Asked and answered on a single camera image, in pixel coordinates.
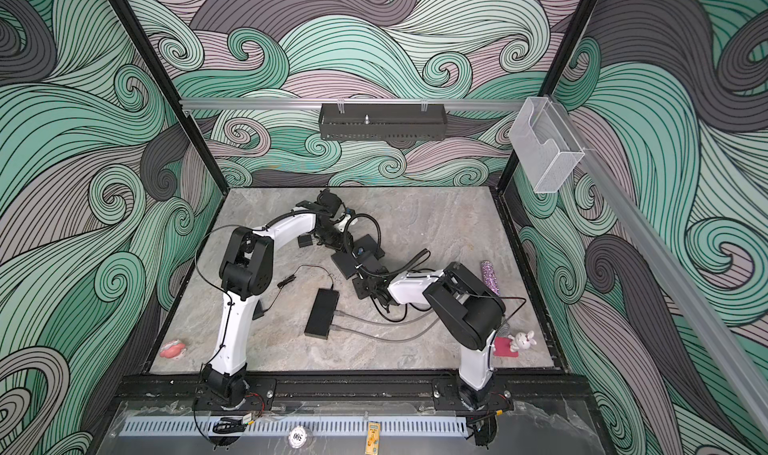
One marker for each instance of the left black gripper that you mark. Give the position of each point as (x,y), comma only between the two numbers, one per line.
(346,242)

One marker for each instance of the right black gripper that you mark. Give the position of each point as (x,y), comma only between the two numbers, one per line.
(358,289)

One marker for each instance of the dark grey box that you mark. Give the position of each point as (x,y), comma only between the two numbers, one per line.
(365,252)

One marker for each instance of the black network switch box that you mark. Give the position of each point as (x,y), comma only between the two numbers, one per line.
(322,313)

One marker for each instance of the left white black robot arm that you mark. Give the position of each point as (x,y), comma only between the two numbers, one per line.
(246,272)

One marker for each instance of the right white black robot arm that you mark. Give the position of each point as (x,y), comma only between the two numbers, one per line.
(470,310)

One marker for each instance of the glitter purple microphone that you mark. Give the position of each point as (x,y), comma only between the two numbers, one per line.
(489,276)

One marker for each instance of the pink toy with bunny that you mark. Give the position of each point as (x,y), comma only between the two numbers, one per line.
(510,346)

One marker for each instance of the yellow label tag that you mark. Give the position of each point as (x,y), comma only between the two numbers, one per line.
(372,438)

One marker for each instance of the round white sticker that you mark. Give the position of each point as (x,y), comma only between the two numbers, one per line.
(298,437)

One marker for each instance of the pink toy left side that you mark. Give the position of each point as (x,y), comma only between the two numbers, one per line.
(172,350)

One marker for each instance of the black perforated wall tray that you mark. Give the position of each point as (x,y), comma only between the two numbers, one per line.
(382,122)

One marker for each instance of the clear acrylic wall holder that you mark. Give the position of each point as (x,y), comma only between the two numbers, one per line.
(545,140)

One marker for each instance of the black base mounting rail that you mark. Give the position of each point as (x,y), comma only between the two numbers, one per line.
(437,389)

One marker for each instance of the white slotted cable duct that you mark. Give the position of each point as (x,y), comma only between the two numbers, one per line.
(408,426)

